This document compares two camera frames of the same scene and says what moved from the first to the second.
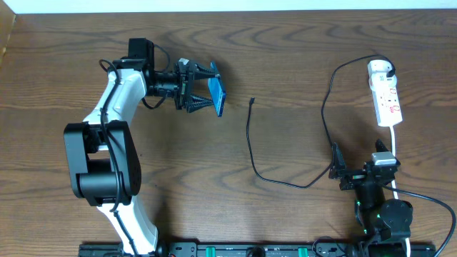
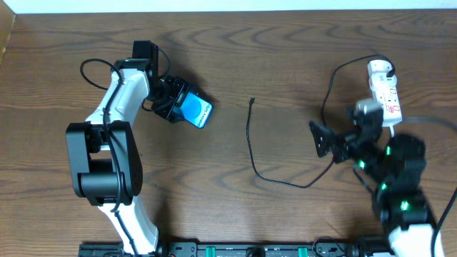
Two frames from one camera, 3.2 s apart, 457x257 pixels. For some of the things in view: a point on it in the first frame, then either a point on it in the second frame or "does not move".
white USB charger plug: x=377 y=71 does not move
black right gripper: x=357 y=176 to x=340 y=143
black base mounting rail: x=258 y=250 does not move
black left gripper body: x=184 y=84 to x=175 y=101
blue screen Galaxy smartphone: x=218 y=94 to x=193 y=108
